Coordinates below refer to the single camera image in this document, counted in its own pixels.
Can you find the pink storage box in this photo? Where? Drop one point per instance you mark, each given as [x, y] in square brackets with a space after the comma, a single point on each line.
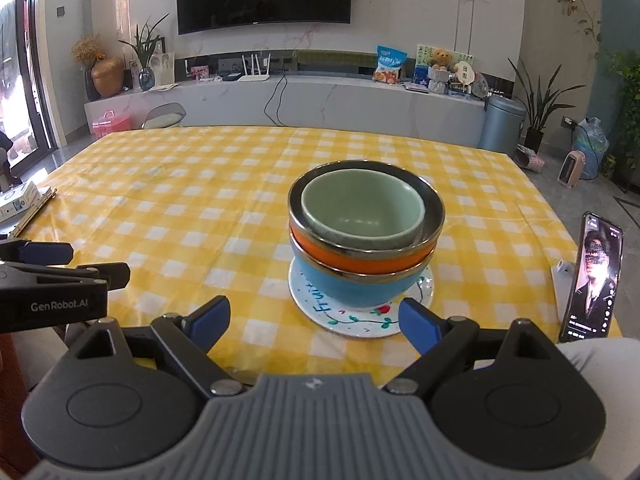
[111, 124]

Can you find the grey stool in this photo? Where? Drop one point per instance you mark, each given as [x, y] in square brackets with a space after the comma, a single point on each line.
[162, 117]

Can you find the green picture board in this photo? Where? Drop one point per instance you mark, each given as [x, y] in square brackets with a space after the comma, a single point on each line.
[422, 60]

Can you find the white portrait poster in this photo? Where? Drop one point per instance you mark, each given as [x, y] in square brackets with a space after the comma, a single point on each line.
[162, 67]

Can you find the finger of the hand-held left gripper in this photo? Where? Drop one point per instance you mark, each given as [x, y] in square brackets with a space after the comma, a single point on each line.
[50, 252]
[115, 275]

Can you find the dried yellow flowers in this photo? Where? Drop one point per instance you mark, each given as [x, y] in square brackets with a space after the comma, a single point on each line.
[87, 50]

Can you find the blue steel bowl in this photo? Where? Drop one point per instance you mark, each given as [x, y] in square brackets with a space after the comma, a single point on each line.
[350, 287]

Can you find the yellow checked tablecloth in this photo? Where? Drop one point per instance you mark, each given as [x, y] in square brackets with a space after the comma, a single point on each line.
[200, 200]

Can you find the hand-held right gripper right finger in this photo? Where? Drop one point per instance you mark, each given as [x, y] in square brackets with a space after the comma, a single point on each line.
[417, 325]

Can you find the blue vase with green plant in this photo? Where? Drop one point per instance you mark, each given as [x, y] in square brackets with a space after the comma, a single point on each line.
[146, 80]

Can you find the grey blue trash can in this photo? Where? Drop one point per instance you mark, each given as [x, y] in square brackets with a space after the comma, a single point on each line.
[500, 125]

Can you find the white space heater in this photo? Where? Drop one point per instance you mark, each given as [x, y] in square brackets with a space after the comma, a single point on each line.
[570, 167]

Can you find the white router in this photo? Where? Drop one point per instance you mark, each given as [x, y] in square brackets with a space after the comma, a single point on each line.
[254, 77]

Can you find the green ceramic bowl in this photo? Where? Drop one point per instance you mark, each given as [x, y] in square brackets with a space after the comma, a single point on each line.
[360, 195]

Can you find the black smartphone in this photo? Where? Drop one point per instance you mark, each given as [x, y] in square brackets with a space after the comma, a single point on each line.
[592, 280]

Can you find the black sliding door frame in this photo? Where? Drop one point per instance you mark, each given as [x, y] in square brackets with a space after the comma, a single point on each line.
[37, 60]

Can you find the white television cabinet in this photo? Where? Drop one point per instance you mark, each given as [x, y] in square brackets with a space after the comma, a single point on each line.
[325, 105]

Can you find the potted snake plant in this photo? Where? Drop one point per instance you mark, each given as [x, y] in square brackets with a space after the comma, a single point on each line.
[534, 140]

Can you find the pink picture card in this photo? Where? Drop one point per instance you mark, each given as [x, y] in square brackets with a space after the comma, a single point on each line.
[199, 73]

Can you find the round paper fan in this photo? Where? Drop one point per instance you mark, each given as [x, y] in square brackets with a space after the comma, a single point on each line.
[464, 72]

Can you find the blue plastic bag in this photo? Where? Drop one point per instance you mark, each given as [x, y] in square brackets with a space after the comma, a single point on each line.
[592, 145]

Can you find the white painted fruit plate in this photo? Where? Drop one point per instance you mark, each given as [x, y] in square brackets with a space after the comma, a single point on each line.
[345, 325]

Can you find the orange steel bowl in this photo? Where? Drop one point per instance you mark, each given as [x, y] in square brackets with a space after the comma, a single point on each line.
[340, 259]

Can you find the bushy green potted plant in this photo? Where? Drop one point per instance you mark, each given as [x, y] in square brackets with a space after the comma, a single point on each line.
[627, 110]

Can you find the person's grey trouser leg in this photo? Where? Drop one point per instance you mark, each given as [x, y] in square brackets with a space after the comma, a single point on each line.
[610, 375]

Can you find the white phone stand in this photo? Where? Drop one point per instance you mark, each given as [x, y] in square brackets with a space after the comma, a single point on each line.
[562, 275]

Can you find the brown round vase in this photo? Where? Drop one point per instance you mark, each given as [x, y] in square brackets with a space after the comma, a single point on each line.
[107, 77]

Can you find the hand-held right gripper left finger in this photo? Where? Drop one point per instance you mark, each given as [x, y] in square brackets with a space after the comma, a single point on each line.
[207, 320]

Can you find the wall socket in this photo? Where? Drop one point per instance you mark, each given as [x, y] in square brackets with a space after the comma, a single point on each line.
[568, 121]

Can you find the teddy bear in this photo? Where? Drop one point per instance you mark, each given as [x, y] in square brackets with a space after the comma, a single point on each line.
[442, 57]

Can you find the white cardboard box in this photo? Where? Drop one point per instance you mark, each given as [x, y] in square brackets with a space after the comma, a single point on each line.
[17, 202]

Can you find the pink patterned bag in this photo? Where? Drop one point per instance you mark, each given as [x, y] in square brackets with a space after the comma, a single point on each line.
[530, 160]

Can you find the blue snack bag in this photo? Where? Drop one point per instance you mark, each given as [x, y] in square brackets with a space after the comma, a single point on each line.
[387, 62]

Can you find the white papers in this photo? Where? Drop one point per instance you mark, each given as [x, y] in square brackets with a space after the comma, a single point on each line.
[162, 87]

